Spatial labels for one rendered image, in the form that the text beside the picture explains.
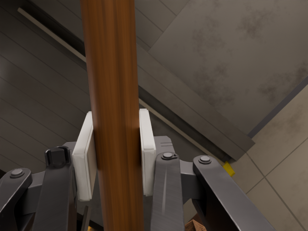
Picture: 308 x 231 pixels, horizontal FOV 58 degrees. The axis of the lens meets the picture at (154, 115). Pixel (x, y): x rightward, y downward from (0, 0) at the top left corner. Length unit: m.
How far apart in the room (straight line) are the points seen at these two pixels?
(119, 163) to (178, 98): 2.76
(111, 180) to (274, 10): 3.06
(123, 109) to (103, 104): 0.01
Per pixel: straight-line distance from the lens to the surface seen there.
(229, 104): 3.23
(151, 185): 0.16
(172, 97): 2.92
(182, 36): 2.92
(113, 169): 0.18
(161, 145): 0.17
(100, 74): 0.16
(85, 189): 0.16
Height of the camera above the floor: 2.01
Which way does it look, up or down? 17 degrees down
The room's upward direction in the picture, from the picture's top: 53 degrees counter-clockwise
